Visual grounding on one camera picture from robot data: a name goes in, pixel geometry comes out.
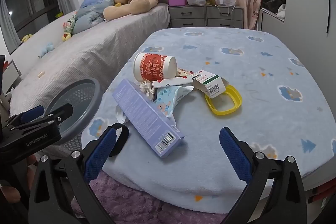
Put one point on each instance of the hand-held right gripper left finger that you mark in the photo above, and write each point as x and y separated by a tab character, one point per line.
101	150

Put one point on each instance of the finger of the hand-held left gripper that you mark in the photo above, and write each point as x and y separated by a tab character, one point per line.
63	110
32	112

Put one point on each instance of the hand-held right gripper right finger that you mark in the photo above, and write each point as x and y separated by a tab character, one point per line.
235	155

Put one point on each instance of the grey perforated plastic basket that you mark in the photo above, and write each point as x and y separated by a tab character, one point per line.
97	98

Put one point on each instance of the small white round lid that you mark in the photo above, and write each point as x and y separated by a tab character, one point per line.
120	116

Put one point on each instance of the cream paper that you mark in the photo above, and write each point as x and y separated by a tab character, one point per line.
146	87

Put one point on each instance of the white green medicine box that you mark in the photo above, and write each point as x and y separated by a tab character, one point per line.
210	81

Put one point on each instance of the small pink oval object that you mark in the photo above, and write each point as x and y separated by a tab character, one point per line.
41	74

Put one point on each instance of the small table with blue cloth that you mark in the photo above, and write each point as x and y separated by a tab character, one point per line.
249	113

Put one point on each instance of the long purple cardboard box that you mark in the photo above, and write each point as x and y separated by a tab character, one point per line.
147	119

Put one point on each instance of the purple fluffy rug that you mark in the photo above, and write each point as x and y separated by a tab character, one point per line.
131	200

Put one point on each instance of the blue plush toy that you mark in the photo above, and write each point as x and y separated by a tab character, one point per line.
46	49

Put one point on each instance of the yellow red plush toy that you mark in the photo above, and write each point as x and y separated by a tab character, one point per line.
66	36

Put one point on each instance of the blue wet wipes packet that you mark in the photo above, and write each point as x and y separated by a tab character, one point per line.
168	101

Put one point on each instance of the green bunny plush doll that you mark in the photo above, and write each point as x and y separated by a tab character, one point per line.
69	22

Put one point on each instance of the light blue quilt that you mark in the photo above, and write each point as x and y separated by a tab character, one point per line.
86	21

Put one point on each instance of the small green object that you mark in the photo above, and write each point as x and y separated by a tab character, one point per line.
59	14

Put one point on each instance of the long white red box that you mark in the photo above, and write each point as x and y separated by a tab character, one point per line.
170	81

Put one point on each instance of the patterned snack wrapper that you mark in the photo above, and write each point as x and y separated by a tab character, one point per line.
182	72

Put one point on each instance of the red white paper cup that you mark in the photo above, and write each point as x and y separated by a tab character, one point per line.
155	66

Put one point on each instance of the grey nightstand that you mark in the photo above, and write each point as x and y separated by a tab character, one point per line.
186	16
225	18

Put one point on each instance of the pink cartoon board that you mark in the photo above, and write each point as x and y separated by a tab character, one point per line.
254	8

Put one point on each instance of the plain pink board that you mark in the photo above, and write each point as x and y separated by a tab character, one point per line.
241	3

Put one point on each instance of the small amber jar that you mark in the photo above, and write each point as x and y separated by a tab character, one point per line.
211	0

